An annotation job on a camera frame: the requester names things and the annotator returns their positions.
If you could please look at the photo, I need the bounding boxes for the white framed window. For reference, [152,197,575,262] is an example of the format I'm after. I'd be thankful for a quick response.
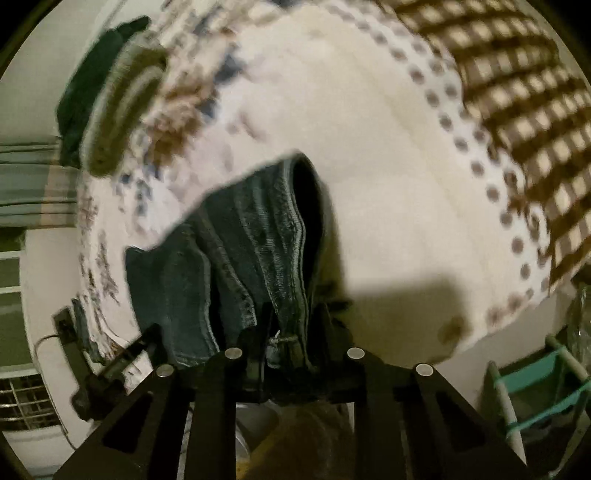
[0,231,28,370]

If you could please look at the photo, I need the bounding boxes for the metal window grille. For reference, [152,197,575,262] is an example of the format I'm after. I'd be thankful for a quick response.
[0,374,58,432]

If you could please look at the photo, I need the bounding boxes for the folded grey towel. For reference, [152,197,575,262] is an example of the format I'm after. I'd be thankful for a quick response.
[85,44,169,178]

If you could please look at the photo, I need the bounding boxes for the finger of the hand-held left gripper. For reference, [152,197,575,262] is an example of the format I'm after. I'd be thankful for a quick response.
[53,308,90,384]
[104,323,162,377]

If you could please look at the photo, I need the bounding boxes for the striped green curtain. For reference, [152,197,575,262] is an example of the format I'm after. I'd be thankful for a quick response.
[0,143,79,227]

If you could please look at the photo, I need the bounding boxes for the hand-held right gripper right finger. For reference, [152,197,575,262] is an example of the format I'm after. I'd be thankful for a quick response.
[318,300,532,480]

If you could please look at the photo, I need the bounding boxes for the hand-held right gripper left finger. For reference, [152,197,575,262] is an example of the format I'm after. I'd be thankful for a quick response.
[53,302,278,480]

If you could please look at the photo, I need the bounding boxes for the floral printed blanket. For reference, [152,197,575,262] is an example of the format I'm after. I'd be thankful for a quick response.
[76,0,555,365]

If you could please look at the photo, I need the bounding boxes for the teal and white rack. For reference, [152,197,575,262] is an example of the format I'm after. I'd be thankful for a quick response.
[482,337,591,462]

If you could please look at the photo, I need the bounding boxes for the brown checkered blanket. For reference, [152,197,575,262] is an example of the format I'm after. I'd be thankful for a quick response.
[383,0,591,287]

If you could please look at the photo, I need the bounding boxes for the dark green plush blanket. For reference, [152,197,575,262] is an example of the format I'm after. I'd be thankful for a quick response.
[55,16,153,169]

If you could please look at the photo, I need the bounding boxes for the dark blue jeans pants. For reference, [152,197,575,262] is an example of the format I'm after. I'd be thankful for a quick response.
[124,152,331,374]

